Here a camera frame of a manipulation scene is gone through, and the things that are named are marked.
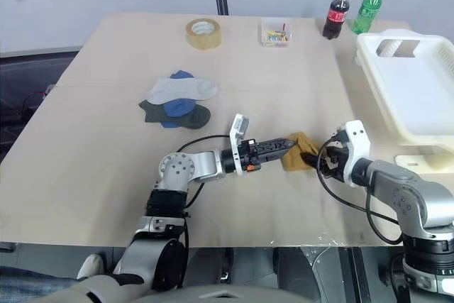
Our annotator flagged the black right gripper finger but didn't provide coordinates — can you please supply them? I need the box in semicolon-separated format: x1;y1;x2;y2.
300;153;322;169

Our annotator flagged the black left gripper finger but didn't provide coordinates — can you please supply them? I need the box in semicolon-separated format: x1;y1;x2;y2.
260;137;297;153
261;148;289;163

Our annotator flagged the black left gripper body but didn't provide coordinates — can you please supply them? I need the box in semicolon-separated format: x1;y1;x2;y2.
240;138;265;173

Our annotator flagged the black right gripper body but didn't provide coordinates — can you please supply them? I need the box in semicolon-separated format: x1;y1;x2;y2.
320;141;347;180

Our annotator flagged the tan cloth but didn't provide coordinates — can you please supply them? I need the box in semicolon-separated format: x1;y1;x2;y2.
279;131;319;172

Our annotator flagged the clear box of colourful bits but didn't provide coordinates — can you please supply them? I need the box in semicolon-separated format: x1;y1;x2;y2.
260;17;293;48

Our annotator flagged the white plastic basket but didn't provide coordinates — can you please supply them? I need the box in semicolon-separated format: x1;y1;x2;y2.
354;28;454;148

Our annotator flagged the dark green sock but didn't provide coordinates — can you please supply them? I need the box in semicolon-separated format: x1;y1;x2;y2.
138;99;211;130

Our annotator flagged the blue sock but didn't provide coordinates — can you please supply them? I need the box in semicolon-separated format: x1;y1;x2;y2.
160;69;196;129

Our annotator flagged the light grey sock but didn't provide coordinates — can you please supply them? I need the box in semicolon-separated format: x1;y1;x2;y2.
145;77;219;104

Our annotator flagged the brown packing tape roll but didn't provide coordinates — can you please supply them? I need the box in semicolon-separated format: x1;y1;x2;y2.
185;18;222;50

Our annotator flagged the grey rounded robot torso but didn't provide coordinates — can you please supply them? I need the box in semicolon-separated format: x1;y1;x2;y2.
134;281;341;303

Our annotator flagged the cola bottle with red cap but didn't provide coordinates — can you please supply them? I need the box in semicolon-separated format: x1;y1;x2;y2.
321;0;352;40

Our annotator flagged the green soda bottle yellow cap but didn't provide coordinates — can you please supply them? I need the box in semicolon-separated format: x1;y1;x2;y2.
351;0;387;35

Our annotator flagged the white shoe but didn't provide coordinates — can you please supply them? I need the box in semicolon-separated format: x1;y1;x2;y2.
77;253;105;280

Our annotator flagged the beige rounded shell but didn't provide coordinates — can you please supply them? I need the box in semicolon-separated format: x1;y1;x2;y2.
42;272;145;303

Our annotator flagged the blue jeans leg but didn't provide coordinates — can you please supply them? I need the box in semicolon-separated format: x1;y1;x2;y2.
0;265;81;300

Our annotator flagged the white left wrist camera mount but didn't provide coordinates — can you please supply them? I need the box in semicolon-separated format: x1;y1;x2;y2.
228;113;262;177

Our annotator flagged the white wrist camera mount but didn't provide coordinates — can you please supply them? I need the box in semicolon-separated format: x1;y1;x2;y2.
228;113;262;177
335;120;372;189

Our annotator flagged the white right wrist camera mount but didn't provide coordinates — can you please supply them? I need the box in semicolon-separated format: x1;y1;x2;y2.
335;120;372;189

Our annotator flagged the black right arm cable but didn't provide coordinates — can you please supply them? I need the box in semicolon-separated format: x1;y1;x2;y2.
316;132;405;246

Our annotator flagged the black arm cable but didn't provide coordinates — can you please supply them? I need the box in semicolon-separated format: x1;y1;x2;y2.
316;132;405;246
176;134;231;249

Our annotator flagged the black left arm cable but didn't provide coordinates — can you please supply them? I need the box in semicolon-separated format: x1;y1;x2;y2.
176;134;231;249

